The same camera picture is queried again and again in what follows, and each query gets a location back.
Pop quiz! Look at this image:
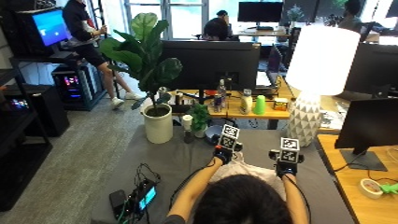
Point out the left glove marker cube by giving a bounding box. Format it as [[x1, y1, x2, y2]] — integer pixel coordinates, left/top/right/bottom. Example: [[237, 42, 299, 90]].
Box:
[[218, 123, 243, 152]]

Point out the roll of white tape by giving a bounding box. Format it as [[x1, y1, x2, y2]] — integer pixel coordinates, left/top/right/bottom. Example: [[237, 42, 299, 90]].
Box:
[[358, 177, 385, 200]]

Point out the black cabinet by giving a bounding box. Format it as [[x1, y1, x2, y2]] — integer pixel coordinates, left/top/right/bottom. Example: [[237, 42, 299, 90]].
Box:
[[4, 83, 70, 138]]

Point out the green toy figure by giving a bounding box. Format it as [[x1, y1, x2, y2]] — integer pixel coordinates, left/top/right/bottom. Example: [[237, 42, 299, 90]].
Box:
[[378, 182, 398, 196]]

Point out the black phone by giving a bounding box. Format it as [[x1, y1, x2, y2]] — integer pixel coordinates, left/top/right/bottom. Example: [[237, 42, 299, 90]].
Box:
[[108, 189, 128, 218]]

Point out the black computer tower with lights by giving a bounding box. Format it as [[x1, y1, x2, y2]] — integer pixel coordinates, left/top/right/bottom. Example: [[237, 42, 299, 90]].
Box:
[[50, 63, 106, 111]]

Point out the person's left hand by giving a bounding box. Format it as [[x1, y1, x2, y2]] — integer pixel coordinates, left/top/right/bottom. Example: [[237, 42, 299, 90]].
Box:
[[212, 143, 243, 165]]

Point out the black device with lit screen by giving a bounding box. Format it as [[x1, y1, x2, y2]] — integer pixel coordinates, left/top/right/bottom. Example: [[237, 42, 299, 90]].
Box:
[[124, 178, 160, 218]]

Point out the wooden side table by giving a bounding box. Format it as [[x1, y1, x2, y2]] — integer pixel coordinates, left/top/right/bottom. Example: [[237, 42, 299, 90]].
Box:
[[315, 133, 398, 224]]

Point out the black shelf unit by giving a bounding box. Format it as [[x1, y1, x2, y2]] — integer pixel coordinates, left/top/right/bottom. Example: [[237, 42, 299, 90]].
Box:
[[0, 68, 54, 213]]

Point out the white cloth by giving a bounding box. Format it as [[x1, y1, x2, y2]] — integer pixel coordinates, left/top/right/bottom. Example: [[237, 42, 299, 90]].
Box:
[[210, 151, 289, 200]]

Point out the right glove marker cube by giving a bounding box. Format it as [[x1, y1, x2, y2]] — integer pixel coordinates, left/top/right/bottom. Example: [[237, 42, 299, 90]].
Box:
[[278, 136, 301, 163]]

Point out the blue lit monitor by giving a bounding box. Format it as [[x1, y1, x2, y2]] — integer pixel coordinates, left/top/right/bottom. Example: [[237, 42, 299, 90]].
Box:
[[29, 8, 72, 48]]

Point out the large potted leafy plant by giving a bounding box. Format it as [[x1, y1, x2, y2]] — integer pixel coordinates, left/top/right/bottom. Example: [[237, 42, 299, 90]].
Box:
[[98, 12, 184, 145]]

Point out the grey bowl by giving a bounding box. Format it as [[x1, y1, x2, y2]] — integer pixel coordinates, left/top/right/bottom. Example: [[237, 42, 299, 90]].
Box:
[[204, 124, 226, 145]]

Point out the green plastic cup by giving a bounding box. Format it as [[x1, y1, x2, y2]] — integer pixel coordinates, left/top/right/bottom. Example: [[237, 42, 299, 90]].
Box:
[[253, 94, 267, 116]]

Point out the small potted green plant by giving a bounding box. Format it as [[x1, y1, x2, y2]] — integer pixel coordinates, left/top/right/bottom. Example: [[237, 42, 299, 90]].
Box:
[[188, 103, 212, 139]]

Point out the black cable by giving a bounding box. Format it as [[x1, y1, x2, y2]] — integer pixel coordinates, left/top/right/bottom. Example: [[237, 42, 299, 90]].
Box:
[[133, 162, 161, 188]]

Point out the yellow box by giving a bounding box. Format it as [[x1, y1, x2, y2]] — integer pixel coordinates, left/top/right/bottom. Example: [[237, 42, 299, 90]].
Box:
[[273, 97, 290, 112]]

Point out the white spray bottle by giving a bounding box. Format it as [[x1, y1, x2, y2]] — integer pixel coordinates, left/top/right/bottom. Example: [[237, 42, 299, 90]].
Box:
[[238, 88, 254, 116]]

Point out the the person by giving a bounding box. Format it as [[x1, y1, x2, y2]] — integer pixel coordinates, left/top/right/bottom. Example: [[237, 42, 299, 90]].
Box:
[[161, 156, 313, 224]]

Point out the small white topped bottle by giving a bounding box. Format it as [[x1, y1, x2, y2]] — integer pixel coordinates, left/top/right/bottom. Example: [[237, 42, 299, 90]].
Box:
[[181, 114, 196, 145]]

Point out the glove marker cube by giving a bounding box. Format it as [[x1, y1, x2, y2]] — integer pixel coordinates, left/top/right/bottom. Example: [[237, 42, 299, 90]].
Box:
[[218, 123, 243, 152], [278, 136, 301, 163]]

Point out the black monitor with stand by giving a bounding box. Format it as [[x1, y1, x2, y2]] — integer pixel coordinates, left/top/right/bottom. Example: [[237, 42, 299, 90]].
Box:
[[333, 98, 398, 172]]

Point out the clear water bottle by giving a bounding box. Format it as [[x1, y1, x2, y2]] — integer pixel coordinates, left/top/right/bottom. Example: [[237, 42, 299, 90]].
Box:
[[216, 78, 229, 109]]

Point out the white table lamp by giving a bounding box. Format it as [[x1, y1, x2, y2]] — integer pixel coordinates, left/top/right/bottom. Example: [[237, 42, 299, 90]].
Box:
[[285, 25, 362, 147]]

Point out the wooden desk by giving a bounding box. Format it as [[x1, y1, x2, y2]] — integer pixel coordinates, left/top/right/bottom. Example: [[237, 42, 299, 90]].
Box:
[[166, 74, 297, 130]]

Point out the person's right hand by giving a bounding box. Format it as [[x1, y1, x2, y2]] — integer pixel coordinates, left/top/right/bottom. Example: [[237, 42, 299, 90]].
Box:
[[267, 148, 305, 179]]

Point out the black monitor back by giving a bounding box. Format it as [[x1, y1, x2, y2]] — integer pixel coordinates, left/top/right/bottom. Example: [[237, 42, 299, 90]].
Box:
[[161, 40, 261, 105]]

